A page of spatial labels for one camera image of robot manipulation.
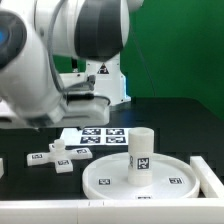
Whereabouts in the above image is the small white block left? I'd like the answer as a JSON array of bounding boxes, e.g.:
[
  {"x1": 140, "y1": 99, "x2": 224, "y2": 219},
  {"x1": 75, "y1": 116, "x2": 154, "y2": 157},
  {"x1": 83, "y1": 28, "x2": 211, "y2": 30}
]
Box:
[{"x1": 0, "y1": 158, "x2": 4, "y2": 179}]

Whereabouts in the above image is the white L-shaped frame border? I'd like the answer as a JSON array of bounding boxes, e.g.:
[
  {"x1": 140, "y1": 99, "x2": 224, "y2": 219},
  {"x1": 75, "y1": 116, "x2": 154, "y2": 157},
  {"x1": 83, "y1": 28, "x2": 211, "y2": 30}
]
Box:
[{"x1": 0, "y1": 157, "x2": 224, "y2": 224}]

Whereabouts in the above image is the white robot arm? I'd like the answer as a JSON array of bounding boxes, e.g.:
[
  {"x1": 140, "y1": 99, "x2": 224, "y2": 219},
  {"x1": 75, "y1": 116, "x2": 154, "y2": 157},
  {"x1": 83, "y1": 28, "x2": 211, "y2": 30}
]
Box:
[{"x1": 0, "y1": 0, "x2": 144, "y2": 129}]

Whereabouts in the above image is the white marker tag sheet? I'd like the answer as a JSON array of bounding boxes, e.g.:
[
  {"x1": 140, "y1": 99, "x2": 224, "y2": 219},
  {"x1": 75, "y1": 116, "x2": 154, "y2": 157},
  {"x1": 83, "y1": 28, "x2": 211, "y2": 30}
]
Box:
[{"x1": 60, "y1": 128, "x2": 129, "y2": 146}]

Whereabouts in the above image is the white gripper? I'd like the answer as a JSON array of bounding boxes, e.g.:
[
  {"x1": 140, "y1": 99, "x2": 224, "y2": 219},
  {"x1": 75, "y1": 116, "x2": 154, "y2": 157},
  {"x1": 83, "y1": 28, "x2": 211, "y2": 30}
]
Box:
[{"x1": 39, "y1": 96, "x2": 110, "y2": 128}]

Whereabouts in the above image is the white round table top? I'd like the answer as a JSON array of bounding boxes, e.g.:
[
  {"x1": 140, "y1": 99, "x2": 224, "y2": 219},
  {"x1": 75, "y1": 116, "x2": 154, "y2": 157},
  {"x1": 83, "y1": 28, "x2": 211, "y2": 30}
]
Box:
[{"x1": 82, "y1": 153, "x2": 200, "y2": 200}]

